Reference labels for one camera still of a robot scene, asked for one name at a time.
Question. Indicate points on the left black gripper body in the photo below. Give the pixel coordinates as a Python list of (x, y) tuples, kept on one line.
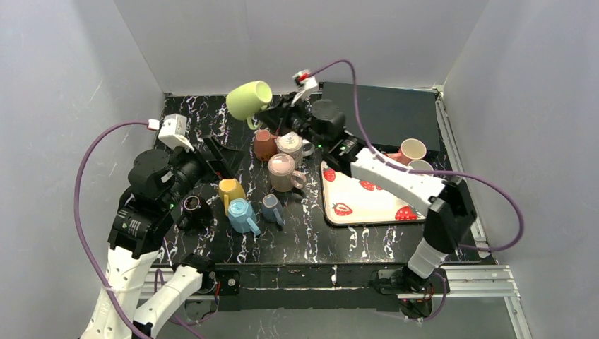
[(211, 156)]

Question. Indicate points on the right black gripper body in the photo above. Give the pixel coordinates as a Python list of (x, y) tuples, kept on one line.
[(279, 114)]

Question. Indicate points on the light green mug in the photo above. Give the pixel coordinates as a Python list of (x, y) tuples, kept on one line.
[(245, 101)]

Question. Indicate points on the teal blue mug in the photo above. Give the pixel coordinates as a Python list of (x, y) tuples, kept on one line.
[(419, 165)]

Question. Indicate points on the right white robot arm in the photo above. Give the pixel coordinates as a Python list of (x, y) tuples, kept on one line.
[(444, 201)]

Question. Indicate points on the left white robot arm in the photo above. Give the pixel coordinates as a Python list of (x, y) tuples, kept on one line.
[(160, 195)]

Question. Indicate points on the white floral mug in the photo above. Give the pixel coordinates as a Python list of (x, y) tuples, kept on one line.
[(295, 146)]

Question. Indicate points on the yellow mug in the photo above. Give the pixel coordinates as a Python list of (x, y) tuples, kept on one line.
[(229, 190)]

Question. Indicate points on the brown mug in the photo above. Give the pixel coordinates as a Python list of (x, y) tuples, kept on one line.
[(264, 145)]

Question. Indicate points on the black mug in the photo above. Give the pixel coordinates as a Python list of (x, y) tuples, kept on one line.
[(196, 214)]

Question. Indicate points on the beige pink mug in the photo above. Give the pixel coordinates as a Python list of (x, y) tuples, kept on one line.
[(283, 175)]

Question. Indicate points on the light blue faceted mug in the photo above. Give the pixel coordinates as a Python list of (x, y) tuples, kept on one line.
[(242, 217)]

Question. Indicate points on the small grey blue mug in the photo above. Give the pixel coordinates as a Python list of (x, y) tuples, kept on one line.
[(272, 210)]

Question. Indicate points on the dark flat metal box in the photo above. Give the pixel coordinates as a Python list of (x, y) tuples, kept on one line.
[(392, 115)]

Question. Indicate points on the strawberry print white tray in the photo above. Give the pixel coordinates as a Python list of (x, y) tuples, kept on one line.
[(349, 201)]

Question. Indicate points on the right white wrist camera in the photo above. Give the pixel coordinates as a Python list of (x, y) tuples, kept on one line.
[(306, 85)]

